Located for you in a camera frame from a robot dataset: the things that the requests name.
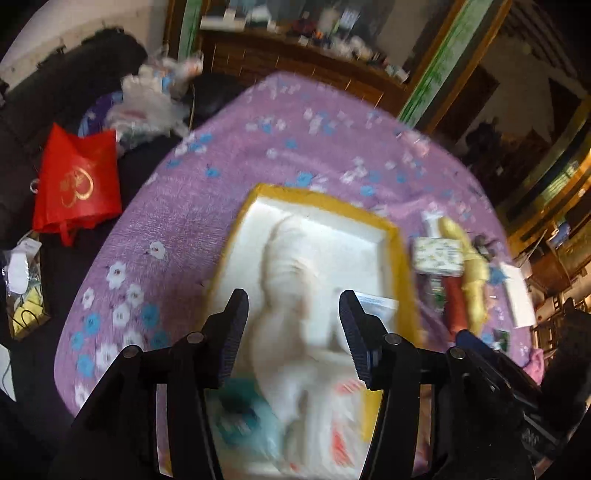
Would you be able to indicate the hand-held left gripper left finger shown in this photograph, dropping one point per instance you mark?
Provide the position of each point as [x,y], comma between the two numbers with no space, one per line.
[233,332]

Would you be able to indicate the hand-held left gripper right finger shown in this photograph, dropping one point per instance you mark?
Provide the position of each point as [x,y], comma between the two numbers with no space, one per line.
[353,332]

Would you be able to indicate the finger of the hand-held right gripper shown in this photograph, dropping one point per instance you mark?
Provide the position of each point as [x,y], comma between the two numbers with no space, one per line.
[475,344]

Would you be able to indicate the white soft cloth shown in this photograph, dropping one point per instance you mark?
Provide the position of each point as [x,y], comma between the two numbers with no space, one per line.
[291,295]

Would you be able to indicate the lemon print tissue pack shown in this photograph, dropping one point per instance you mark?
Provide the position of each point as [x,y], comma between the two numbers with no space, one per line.
[438,256]

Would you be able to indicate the yellow taped white foam box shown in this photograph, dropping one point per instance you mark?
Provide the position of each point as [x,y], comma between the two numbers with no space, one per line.
[318,217]

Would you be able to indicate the pink scrunchie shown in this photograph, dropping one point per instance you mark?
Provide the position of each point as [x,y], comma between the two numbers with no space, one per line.
[535,364]

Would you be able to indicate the white folded cloth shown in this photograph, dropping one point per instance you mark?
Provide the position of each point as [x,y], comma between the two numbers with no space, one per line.
[518,295]

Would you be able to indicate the yellow and red items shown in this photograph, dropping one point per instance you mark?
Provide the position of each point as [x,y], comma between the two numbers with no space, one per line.
[471,272]

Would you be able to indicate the teal packet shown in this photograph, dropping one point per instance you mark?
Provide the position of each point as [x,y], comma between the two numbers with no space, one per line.
[242,417]

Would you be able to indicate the white packet with red print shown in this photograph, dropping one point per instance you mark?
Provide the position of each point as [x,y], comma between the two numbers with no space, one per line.
[344,420]

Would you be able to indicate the purple floral tablecloth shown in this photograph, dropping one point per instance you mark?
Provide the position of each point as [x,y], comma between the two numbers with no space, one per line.
[184,194]

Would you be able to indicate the clear packet with yellow items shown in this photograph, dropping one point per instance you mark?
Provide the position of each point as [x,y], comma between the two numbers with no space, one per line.
[25,295]

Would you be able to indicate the red tote bag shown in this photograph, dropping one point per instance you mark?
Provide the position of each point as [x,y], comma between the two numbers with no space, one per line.
[76,180]

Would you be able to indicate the brown wooden door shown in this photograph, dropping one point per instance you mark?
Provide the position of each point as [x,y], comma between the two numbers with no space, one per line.
[471,99]

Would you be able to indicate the clear plastic bags pile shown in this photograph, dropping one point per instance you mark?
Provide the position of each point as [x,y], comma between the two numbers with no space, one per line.
[147,99]

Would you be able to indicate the wooden brick pattern counter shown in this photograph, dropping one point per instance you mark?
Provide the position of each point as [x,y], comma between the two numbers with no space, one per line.
[277,60]

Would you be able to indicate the black sofa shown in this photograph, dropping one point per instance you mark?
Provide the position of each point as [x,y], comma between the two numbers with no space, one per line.
[51,92]

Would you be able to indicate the bamboo painted wooden frame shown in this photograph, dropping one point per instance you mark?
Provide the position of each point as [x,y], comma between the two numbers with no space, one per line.
[443,60]

